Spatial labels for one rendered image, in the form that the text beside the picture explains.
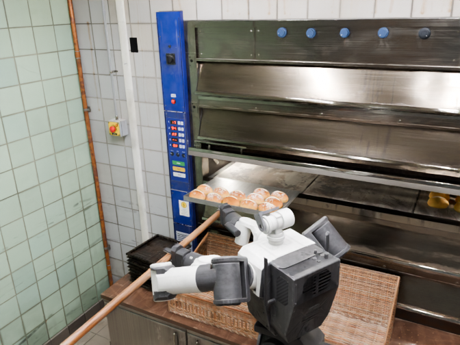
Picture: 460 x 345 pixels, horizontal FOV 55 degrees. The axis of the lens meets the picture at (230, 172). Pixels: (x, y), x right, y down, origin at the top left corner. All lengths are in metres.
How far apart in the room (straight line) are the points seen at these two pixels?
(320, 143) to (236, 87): 0.54
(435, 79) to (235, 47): 0.98
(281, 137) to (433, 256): 0.95
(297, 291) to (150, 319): 1.42
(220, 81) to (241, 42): 0.25
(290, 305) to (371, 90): 1.14
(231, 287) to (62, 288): 2.06
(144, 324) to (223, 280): 1.37
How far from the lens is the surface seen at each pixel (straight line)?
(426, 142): 2.23
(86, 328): 1.64
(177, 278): 1.52
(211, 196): 2.38
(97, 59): 3.00
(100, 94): 3.04
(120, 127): 2.90
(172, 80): 2.61
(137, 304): 2.72
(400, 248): 2.43
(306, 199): 2.45
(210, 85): 2.50
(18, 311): 3.16
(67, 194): 3.15
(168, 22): 2.58
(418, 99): 2.16
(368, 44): 2.19
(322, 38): 2.24
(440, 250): 2.42
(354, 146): 2.27
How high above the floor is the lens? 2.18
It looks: 21 degrees down
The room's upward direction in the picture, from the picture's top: 2 degrees counter-clockwise
